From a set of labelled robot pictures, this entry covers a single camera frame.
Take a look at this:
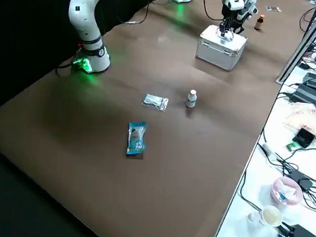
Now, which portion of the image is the small green circuit board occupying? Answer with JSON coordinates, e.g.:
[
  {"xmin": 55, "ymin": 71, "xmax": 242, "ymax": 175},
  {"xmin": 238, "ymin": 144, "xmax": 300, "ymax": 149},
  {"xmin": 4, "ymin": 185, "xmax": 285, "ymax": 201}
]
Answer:
[{"xmin": 286, "ymin": 141, "xmax": 300, "ymax": 152}]

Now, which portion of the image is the black power supply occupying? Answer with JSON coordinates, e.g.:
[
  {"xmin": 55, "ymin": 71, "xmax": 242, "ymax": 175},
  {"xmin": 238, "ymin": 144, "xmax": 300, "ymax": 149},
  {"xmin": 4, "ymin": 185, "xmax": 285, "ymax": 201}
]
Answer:
[
  {"xmin": 290, "ymin": 82, "xmax": 316, "ymax": 105},
  {"xmin": 302, "ymin": 72, "xmax": 316, "ymax": 91}
]

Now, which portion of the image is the aluminium frame post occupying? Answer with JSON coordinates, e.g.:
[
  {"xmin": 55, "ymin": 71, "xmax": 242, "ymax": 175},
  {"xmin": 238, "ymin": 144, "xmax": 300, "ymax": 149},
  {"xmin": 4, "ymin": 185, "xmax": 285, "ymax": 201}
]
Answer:
[{"xmin": 276, "ymin": 0, "xmax": 316, "ymax": 85}]

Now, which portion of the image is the plastic bag red print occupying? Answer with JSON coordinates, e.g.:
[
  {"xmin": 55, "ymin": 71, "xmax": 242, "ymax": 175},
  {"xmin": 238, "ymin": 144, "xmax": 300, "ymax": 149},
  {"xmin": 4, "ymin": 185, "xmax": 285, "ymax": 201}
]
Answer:
[{"xmin": 282, "ymin": 101, "xmax": 316, "ymax": 143}]

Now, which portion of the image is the small white plastic bottle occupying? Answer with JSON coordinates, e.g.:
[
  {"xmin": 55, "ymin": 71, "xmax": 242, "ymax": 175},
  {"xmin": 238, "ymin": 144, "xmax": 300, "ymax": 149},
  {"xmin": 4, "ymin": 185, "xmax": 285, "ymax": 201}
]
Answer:
[{"xmin": 185, "ymin": 88, "xmax": 198, "ymax": 109}]

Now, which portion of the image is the small white cap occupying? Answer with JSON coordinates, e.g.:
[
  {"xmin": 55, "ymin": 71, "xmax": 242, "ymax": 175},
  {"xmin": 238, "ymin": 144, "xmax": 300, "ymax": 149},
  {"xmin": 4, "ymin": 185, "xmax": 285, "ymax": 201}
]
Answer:
[{"xmin": 247, "ymin": 212, "xmax": 260, "ymax": 224}]

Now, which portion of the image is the small black device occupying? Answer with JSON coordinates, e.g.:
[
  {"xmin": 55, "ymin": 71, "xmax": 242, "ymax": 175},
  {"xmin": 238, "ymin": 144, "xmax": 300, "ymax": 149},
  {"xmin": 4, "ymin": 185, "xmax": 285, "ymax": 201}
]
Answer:
[{"xmin": 295, "ymin": 127, "xmax": 316, "ymax": 150}]

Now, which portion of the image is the paper cup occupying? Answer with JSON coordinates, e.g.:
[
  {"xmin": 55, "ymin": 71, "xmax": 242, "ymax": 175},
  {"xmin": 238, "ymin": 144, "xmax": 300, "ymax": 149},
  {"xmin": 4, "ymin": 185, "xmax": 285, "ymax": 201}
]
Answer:
[{"xmin": 259, "ymin": 204, "xmax": 284, "ymax": 228}]

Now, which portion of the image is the black adapter brick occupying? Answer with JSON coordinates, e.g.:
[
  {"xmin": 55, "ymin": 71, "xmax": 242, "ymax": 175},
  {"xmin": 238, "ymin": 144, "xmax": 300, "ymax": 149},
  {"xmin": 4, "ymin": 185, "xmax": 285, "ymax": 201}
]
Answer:
[{"xmin": 287, "ymin": 168, "xmax": 314, "ymax": 191}]

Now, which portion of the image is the pink bowl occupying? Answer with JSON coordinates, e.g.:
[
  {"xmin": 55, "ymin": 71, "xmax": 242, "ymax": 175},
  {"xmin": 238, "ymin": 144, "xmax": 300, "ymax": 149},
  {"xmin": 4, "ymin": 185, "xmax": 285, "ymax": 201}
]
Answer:
[{"xmin": 270, "ymin": 176, "xmax": 304, "ymax": 207}]

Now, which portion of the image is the silver aluminium medicine case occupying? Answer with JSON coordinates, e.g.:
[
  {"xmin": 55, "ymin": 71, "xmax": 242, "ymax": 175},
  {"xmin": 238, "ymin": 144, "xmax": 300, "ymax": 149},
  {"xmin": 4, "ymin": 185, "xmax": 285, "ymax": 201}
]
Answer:
[{"xmin": 194, "ymin": 23, "xmax": 249, "ymax": 73}]

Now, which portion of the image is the brown bottle orange cap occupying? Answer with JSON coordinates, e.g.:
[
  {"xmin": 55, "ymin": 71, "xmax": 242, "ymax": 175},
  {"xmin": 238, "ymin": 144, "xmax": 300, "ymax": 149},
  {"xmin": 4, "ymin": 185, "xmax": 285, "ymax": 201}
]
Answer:
[{"xmin": 254, "ymin": 14, "xmax": 266, "ymax": 31}]

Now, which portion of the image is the blue snack packet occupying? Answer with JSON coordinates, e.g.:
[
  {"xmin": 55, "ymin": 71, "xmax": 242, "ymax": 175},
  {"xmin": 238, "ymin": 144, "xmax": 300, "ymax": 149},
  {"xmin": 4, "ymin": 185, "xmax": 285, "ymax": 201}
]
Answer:
[{"xmin": 125, "ymin": 120, "xmax": 150, "ymax": 157}]

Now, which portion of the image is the silver foil packet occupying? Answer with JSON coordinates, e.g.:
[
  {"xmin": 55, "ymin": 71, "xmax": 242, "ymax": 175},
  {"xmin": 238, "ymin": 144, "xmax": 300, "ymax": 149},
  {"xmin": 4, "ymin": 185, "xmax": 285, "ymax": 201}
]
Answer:
[{"xmin": 140, "ymin": 93, "xmax": 170, "ymax": 113}]

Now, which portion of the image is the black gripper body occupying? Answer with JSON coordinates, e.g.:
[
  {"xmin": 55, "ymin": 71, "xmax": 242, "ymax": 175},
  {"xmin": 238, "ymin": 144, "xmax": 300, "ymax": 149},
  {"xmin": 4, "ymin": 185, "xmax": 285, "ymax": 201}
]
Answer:
[
  {"xmin": 234, "ymin": 18, "xmax": 247, "ymax": 35},
  {"xmin": 220, "ymin": 4, "xmax": 236, "ymax": 27}
]

